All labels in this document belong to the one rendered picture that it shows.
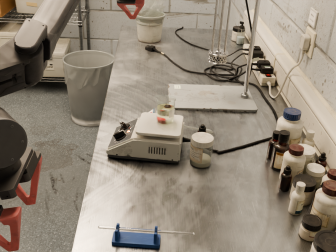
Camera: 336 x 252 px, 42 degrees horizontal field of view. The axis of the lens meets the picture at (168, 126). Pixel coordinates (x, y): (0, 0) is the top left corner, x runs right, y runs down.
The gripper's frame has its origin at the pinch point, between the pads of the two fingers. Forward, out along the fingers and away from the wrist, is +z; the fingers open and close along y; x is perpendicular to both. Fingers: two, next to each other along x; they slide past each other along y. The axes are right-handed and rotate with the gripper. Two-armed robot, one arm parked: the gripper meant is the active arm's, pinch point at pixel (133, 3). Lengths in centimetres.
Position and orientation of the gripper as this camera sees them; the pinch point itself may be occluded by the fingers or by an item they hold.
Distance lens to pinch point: 122.0
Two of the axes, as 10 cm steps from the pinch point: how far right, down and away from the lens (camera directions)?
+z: -0.1, 5.2, 8.5
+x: 10.0, 0.2, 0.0
